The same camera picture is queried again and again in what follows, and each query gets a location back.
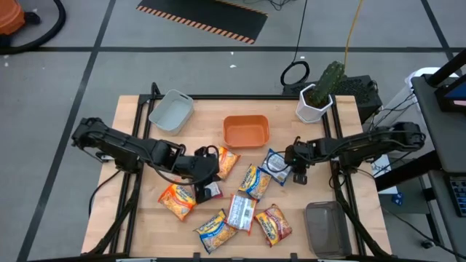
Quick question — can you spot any white hexagonal plant pot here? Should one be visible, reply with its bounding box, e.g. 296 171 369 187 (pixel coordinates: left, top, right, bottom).
295 83 334 124

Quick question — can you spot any black coiled hanging cable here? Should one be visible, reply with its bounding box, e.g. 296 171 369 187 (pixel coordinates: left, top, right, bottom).
279 0 311 87

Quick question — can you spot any yellow hanging cable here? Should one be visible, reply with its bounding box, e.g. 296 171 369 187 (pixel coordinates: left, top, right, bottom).
344 0 365 63

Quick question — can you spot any black monitor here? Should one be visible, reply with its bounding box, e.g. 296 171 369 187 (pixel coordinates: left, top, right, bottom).
424 49 466 114

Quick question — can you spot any grey desk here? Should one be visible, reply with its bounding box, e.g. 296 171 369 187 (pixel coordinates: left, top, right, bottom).
411 74 466 255

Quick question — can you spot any black aluminium table frame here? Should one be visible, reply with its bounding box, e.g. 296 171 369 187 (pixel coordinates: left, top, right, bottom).
85 82 394 262

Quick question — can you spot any green cactus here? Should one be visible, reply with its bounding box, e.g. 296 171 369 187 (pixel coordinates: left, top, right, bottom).
309 60 346 106

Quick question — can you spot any light grey plastic bin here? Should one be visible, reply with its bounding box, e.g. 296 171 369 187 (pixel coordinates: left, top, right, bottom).
148 89 195 136

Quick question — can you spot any orange Maruchan ramen pack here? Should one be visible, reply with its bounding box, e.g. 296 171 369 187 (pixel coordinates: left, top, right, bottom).
157 183 197 222
216 146 241 181
224 194 258 236

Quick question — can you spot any black hazard-striped floor mat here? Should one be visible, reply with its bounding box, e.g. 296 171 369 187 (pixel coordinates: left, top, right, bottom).
136 0 269 45

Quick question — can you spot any black computer case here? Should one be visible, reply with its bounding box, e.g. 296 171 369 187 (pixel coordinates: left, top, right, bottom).
283 75 384 124

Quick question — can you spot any black power cable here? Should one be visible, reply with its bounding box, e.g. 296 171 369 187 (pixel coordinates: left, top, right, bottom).
88 169 123 219

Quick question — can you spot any black vacuum hose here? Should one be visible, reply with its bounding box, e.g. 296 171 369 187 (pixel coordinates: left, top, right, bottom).
0 0 67 55

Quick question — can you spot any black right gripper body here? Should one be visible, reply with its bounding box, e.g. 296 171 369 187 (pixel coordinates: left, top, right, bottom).
284 140 320 174

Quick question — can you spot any orange plastic bin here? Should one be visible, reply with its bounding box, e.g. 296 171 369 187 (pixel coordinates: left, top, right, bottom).
222 114 271 149

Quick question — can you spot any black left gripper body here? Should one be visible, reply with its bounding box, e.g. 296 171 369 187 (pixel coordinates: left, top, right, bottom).
180 145 221 185

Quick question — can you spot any black keyboard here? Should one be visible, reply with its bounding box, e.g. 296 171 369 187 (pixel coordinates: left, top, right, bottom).
447 175 466 218

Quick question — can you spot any white paper sheet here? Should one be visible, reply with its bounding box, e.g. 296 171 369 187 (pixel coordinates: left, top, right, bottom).
371 154 400 196

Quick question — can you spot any blue Maruchan ramen pack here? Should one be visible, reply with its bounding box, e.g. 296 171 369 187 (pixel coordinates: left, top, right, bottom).
238 163 273 202
261 148 294 186
193 208 238 255

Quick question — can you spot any dark translucent plastic bin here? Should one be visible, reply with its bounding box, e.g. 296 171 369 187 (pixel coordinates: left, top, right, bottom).
304 200 353 259

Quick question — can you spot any orange shop vacuum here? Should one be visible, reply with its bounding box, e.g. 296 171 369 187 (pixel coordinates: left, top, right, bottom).
0 0 42 47

